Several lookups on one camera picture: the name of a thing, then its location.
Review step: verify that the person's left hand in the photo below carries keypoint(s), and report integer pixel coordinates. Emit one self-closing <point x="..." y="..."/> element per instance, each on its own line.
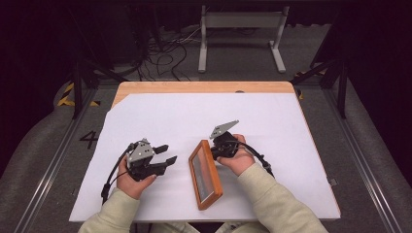
<point x="132" y="186"/>

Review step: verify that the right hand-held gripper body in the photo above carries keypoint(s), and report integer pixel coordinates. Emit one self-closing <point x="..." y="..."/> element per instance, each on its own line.
<point x="225" y="145"/>

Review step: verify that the white paper sheet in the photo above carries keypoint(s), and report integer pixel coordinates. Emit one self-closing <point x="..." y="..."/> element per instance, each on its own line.
<point x="194" y="116"/>

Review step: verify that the white metal stand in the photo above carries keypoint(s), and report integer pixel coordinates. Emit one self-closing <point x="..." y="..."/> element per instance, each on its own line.
<point x="239" y="20"/>

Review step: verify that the black metal stand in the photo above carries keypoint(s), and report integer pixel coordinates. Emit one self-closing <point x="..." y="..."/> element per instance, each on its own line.
<point x="77" y="84"/>
<point x="340" y="84"/>

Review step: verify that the yellow black hazard tape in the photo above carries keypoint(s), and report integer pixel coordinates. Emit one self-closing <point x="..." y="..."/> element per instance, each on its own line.
<point x="66" y="97"/>

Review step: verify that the wooden table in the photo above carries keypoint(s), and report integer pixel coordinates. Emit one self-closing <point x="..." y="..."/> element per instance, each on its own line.
<point x="200" y="87"/>

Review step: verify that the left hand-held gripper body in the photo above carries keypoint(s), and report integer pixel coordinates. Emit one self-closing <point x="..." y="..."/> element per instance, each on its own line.
<point x="141" y="153"/>

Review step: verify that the person's right hand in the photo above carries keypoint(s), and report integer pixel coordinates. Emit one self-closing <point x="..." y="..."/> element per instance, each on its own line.
<point x="239" y="163"/>

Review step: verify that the metal floor rail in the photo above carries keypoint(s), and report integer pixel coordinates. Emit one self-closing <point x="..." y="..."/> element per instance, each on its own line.
<point x="48" y="174"/>
<point x="362" y="168"/>

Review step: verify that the orange framed tray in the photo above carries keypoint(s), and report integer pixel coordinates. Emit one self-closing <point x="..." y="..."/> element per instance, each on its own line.
<point x="204" y="174"/>

